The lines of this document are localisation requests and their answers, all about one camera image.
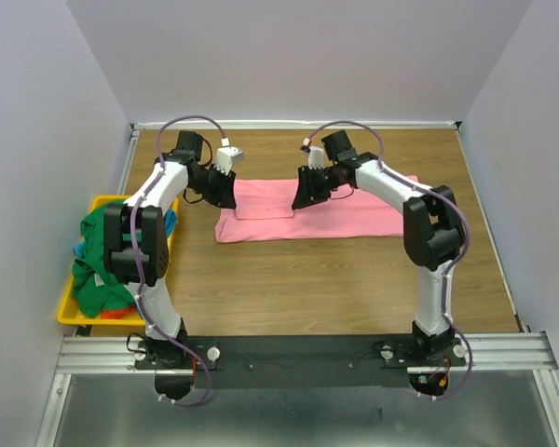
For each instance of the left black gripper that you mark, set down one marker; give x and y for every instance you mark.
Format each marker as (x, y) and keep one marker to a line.
(224, 196)

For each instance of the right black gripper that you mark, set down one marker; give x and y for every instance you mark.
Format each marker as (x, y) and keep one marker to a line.
(306, 194)

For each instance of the pink t shirt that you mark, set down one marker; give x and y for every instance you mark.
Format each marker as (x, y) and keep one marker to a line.
(264, 213)

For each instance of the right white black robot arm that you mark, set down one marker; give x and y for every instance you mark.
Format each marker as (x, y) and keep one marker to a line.
(434, 228)

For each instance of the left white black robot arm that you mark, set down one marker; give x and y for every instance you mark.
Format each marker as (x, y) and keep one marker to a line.
(135, 245)

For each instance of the orange t shirt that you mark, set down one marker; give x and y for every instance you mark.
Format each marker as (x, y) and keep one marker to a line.
(119, 313)

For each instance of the green t shirt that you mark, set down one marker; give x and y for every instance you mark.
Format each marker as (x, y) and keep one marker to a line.
(94, 287)

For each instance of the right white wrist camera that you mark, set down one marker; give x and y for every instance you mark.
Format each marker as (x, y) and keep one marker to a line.
(315, 158)

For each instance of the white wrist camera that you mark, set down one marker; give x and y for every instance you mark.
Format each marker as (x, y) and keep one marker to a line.
(315, 158)
(226, 157)

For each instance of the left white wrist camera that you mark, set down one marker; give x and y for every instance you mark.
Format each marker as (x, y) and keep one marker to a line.
(226, 157)

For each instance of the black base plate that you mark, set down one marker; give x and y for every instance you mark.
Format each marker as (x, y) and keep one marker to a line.
(205, 364)

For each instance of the aluminium front rail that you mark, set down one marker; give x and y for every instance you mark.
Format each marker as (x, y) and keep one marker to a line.
(521, 351)

